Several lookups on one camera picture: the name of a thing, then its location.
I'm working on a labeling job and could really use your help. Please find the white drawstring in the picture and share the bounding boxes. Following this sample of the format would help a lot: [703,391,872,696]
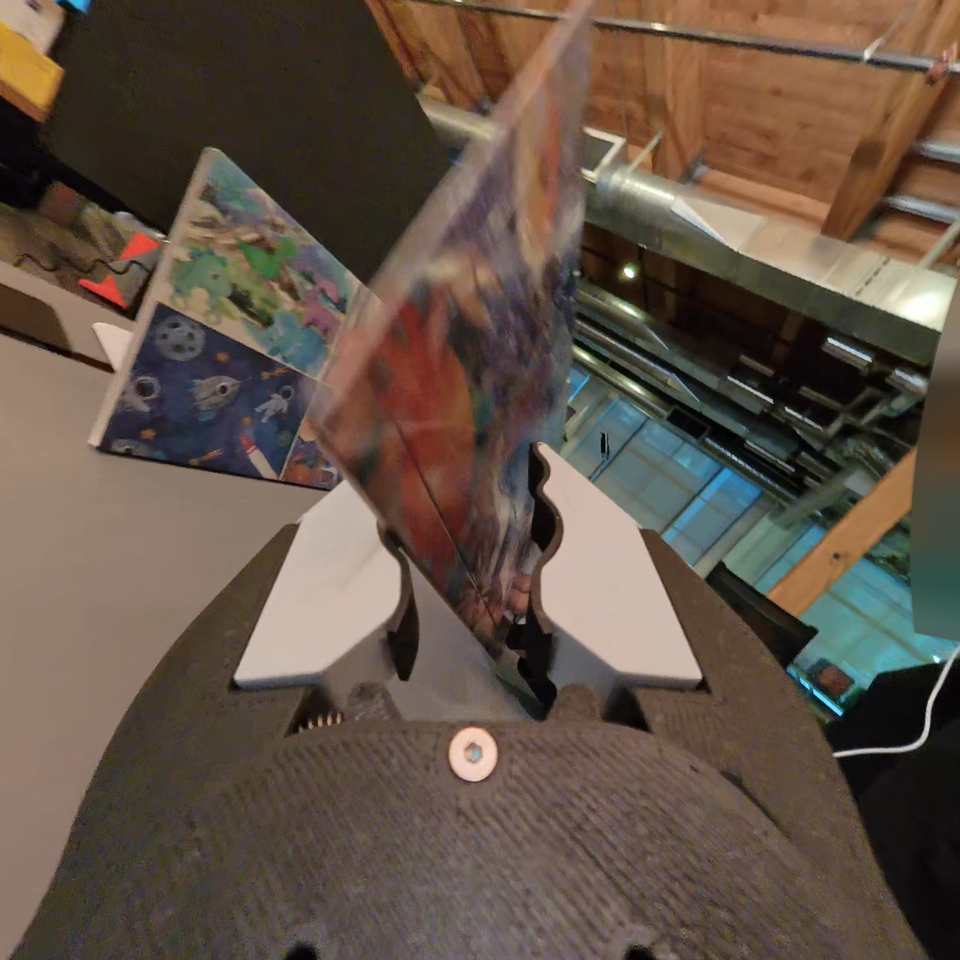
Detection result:
[832,643,960,759]

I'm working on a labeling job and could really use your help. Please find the printed picture puzzle box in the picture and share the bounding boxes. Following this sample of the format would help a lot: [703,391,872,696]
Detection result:
[88,146,385,492]

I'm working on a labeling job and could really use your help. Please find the wooden beam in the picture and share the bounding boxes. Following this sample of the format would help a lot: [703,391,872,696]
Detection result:
[766,448,920,618]

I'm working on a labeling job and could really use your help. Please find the large yellow box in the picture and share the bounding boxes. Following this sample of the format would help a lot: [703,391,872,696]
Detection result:
[0,22,67,125]

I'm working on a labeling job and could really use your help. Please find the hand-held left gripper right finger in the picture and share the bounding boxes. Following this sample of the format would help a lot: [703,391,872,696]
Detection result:
[527,441,706,693]

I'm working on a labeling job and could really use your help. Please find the black partition panel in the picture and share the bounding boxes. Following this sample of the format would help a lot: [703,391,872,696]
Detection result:
[41,0,455,286]

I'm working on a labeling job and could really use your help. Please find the red and grey triangular object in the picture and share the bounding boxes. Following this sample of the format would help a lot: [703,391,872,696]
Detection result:
[78,231,165,310]

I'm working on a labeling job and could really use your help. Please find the silver ceiling ducts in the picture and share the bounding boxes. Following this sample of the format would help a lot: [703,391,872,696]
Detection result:
[420,97,946,361]

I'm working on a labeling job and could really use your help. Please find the dark ceiling pipe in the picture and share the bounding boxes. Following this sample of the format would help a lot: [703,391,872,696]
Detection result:
[405,0,960,76]

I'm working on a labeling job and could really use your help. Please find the white paper sheet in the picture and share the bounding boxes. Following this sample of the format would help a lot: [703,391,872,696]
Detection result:
[91,321,136,374]

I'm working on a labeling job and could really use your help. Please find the red and blue jigsaw puzzle board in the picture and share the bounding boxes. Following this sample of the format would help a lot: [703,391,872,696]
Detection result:
[311,0,597,661]

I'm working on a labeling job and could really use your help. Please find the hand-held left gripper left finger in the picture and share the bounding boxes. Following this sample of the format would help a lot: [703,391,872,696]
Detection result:
[234,480,421,691]

